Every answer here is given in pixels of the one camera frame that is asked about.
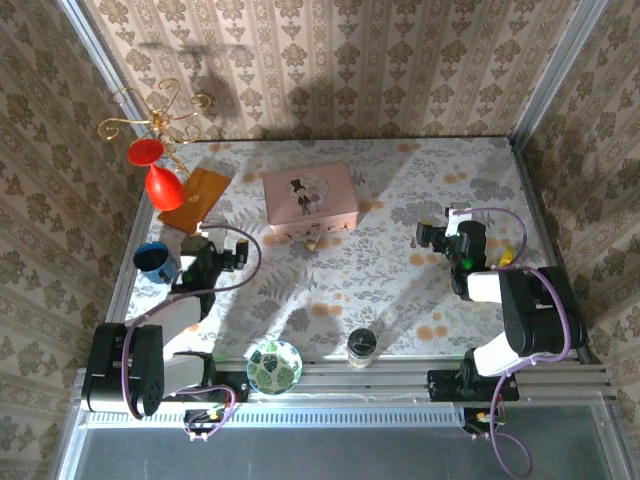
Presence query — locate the small brass padlock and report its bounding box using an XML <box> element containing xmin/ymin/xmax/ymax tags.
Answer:
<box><xmin>299</xmin><ymin>224</ymin><xmax>324</xmax><ymax>254</ymax></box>

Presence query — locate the pink box with couple print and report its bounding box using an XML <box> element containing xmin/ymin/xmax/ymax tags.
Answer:
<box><xmin>262</xmin><ymin>162</ymin><xmax>360</xmax><ymax>241</ymax></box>

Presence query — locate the blue mug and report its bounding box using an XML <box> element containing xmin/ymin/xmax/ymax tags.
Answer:
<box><xmin>132</xmin><ymin>241</ymin><xmax>182</xmax><ymax>286</ymax></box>

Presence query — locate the brown wooden board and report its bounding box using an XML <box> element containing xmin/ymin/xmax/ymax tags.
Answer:
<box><xmin>157</xmin><ymin>167</ymin><xmax>233</xmax><ymax>236</ymax></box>

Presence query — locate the red plastic goblet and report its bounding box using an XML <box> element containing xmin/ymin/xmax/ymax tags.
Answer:
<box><xmin>126</xmin><ymin>138</ymin><xmax>187</xmax><ymax>213</ymax></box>

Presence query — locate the floral table cover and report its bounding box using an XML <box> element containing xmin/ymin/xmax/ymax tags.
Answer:
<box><xmin>114</xmin><ymin>137</ymin><xmax>577</xmax><ymax>362</ymax></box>

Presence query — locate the leaf pattern bowl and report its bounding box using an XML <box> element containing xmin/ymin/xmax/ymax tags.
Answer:
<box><xmin>246</xmin><ymin>340</ymin><xmax>304</xmax><ymax>397</ymax></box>

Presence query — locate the glass jar with black lid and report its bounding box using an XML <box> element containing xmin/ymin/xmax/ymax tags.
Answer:
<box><xmin>347</xmin><ymin>328</ymin><xmax>378</xmax><ymax>369</ymax></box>

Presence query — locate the black connector box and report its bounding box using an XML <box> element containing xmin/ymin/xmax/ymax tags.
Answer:
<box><xmin>462</xmin><ymin>406</ymin><xmax>507</xmax><ymax>436</ymax></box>
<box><xmin>183</xmin><ymin>408</ymin><xmax>227</xmax><ymax>436</ymax></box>

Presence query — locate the grey metal panel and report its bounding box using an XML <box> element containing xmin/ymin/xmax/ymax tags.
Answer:
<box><xmin>58</xmin><ymin>404</ymin><xmax>632</xmax><ymax>480</ymax></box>

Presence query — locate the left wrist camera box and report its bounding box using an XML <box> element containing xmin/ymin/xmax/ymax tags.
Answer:
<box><xmin>178</xmin><ymin>223</ymin><xmax>215</xmax><ymax>275</ymax></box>

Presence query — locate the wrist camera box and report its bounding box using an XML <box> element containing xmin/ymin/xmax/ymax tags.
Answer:
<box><xmin>178</xmin><ymin>223</ymin><xmax>215</xmax><ymax>275</ymax></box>
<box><xmin>446</xmin><ymin>207</ymin><xmax>474</xmax><ymax>238</ymax></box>

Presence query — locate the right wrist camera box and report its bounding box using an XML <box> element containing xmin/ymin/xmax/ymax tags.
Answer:
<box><xmin>446</xmin><ymin>207</ymin><xmax>474</xmax><ymax>238</ymax></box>

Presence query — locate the aluminium side rail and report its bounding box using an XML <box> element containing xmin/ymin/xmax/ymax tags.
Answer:
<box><xmin>94</xmin><ymin>192</ymin><xmax>157</xmax><ymax>366</ymax></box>
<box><xmin>507</xmin><ymin>137</ymin><xmax>601</xmax><ymax>365</ymax></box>

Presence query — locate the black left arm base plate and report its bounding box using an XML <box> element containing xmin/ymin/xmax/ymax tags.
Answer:
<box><xmin>198</xmin><ymin>351</ymin><xmax>251</xmax><ymax>404</ymax></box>

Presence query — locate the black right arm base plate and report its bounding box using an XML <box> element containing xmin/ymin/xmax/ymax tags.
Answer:
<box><xmin>427</xmin><ymin>368</ymin><xmax>520</xmax><ymax>403</ymax></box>

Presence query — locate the aluminium frame rail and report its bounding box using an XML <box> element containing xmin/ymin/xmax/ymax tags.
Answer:
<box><xmin>69</xmin><ymin>359</ymin><xmax>614</xmax><ymax>407</ymax></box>

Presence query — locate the gold wire stand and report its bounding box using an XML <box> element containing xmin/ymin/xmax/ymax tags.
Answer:
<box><xmin>97</xmin><ymin>77</ymin><xmax>212</xmax><ymax>177</ymax></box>

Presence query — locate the white slotted cable duct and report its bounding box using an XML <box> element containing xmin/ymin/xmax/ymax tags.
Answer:
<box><xmin>87</xmin><ymin>403</ymin><xmax>464</xmax><ymax>429</ymax></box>

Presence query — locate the aluminium corner post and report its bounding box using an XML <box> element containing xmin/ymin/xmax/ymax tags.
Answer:
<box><xmin>57</xmin><ymin>0</ymin><xmax>154</xmax><ymax>146</ymax></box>
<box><xmin>509</xmin><ymin>0</ymin><xmax>602</xmax><ymax>150</ymax></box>

